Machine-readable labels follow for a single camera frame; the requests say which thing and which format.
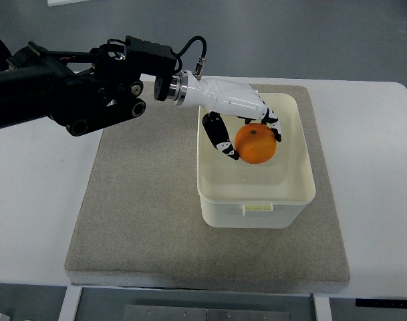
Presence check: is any white table leg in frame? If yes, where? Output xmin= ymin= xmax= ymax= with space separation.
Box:
xmin=313 ymin=296 xmax=333 ymax=321
xmin=58 ymin=286 xmax=82 ymax=321

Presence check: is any black label strip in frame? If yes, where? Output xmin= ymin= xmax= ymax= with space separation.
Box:
xmin=355 ymin=298 xmax=407 ymax=309

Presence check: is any white plastic box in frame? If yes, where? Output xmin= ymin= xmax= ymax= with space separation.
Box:
xmin=197 ymin=92 xmax=316 ymax=229

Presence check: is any grey foam mat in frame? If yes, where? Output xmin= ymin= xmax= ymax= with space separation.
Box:
xmin=65 ymin=85 xmax=350 ymax=293

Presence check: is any white table leg left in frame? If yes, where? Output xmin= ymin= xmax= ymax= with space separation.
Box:
xmin=58 ymin=286 xmax=82 ymax=321

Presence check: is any white table leg right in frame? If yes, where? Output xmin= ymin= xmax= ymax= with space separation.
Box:
xmin=313 ymin=296 xmax=333 ymax=321

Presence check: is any orange fruit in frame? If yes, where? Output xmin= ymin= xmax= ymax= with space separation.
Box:
xmin=235 ymin=123 xmax=277 ymax=165

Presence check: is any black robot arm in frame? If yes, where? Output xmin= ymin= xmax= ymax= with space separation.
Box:
xmin=0 ymin=36 xmax=182 ymax=136

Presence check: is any white floor object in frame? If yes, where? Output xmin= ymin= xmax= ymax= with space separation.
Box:
xmin=47 ymin=0 xmax=86 ymax=7

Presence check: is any small white block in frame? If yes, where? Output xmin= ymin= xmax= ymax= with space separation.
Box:
xmin=0 ymin=313 xmax=10 ymax=321

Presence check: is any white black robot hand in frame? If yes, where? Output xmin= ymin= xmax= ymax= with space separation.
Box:
xmin=178 ymin=71 xmax=281 ymax=160

